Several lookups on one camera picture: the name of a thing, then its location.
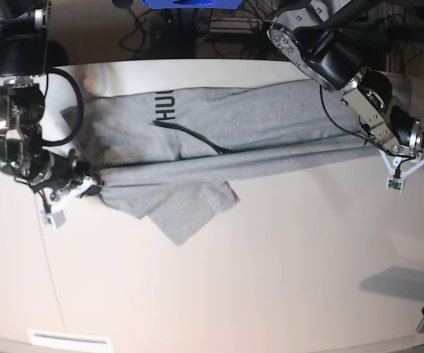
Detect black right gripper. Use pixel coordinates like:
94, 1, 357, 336
31, 150, 104, 196

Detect blue plastic box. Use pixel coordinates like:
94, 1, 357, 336
142, 0, 242, 10

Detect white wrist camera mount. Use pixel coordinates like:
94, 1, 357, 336
380, 149, 424, 193
40, 176, 96, 229

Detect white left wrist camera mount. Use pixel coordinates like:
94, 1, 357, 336
380, 149, 424, 193

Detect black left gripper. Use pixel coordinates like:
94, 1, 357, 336
390, 106, 424, 152

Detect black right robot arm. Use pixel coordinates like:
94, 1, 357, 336
0, 1, 102, 201

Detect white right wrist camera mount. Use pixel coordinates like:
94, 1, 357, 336
40, 176, 96, 229

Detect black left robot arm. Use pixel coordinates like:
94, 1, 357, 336
267, 1, 424, 157

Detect grey T-shirt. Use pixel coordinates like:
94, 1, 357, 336
76, 80, 378, 245

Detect white label strip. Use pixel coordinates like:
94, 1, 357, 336
27, 329, 112, 352

